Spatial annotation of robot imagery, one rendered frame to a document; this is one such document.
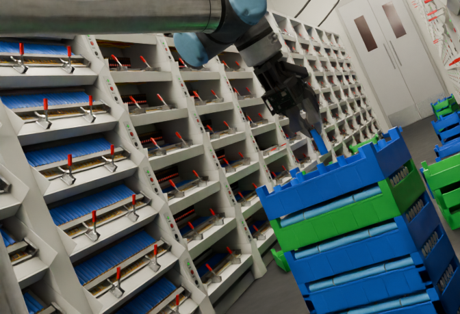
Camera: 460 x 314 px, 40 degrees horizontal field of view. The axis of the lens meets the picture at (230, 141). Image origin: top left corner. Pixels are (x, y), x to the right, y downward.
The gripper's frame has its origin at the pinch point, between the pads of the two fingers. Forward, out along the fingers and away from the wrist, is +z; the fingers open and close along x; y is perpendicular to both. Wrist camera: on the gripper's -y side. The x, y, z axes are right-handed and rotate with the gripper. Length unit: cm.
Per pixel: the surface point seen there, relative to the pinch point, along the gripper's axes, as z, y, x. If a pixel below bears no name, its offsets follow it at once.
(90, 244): 4, 1, -84
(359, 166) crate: 7.7, 12.8, 11.1
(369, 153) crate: 6.0, 12.3, 14.3
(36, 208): -15, 13, -80
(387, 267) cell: 29.2, 17.8, 7.2
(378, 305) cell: 36.4, 19.4, 1.5
